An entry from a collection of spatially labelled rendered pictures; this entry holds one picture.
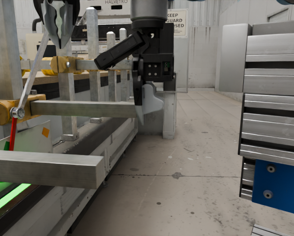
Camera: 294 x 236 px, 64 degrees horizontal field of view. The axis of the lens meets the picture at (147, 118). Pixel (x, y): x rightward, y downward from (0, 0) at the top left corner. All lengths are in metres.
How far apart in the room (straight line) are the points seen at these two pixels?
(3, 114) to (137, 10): 0.34
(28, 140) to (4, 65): 0.17
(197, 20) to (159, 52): 9.18
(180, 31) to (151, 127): 1.30
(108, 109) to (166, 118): 2.58
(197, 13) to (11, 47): 9.27
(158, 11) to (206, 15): 9.28
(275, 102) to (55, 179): 0.29
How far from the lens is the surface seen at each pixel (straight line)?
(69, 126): 0.80
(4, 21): 0.57
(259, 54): 0.34
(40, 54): 0.56
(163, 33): 0.49
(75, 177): 0.29
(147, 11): 0.48
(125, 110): 0.51
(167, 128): 3.11
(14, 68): 0.58
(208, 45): 9.63
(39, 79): 1.01
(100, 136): 0.99
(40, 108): 0.59
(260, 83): 0.34
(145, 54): 0.49
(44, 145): 0.66
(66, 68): 0.76
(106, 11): 3.53
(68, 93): 0.78
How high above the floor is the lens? 0.94
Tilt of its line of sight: 12 degrees down
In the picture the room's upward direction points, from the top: straight up
